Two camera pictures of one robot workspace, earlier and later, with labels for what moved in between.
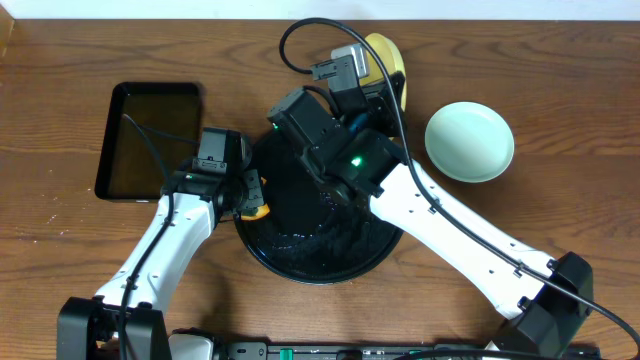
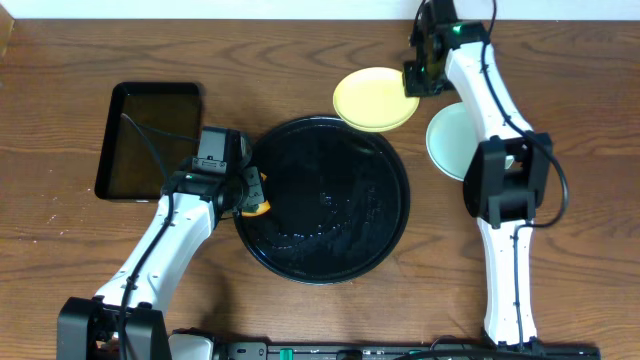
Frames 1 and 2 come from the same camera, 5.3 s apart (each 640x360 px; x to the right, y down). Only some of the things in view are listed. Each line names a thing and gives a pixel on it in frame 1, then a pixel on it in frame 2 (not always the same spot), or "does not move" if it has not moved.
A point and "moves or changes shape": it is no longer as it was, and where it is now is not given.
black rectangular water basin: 151,129 does not move
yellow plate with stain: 384,53 moves or changes shape
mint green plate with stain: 469,141 does not move
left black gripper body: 252,195 does not move
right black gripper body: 382,105 to 413,80
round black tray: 310,234 does not move
